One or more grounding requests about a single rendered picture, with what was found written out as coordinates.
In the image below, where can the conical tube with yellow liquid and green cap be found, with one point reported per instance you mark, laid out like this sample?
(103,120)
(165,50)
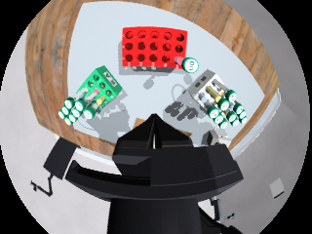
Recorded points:
(222,102)

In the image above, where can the green test tube rack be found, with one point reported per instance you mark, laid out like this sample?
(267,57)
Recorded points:
(101,76)

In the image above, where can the white tube rack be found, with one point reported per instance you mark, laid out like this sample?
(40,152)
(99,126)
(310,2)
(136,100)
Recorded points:
(200,85)

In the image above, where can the red test tube rack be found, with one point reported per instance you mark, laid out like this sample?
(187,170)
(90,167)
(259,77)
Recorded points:
(141,55)

